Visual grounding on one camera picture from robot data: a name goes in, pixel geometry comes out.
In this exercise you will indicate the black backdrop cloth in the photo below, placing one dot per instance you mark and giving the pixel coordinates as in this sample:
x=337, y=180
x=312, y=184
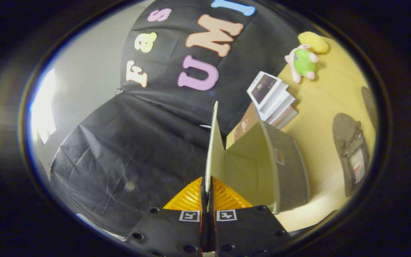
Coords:
x=120, y=150

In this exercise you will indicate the brown book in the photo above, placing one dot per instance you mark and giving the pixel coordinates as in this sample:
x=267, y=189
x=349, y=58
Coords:
x=245, y=123

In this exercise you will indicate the grey storage box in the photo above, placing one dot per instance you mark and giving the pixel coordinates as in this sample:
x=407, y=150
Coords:
x=291, y=160

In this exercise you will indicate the green and pink plush toy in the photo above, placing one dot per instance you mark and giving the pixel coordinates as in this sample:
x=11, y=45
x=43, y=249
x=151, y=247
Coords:
x=303, y=61

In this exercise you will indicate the brown fleece shoe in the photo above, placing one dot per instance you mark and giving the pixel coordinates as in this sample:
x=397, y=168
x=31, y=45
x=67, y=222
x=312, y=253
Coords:
x=369, y=107
x=348, y=142

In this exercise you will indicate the yellow plush toy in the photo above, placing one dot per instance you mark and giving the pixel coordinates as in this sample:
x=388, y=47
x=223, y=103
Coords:
x=313, y=41

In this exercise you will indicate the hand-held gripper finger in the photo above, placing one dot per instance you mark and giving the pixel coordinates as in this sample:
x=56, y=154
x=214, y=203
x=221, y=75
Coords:
x=204, y=228
x=212, y=228

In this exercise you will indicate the white photo cover book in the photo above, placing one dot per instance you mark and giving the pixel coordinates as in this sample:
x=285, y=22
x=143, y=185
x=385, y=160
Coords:
x=264, y=87

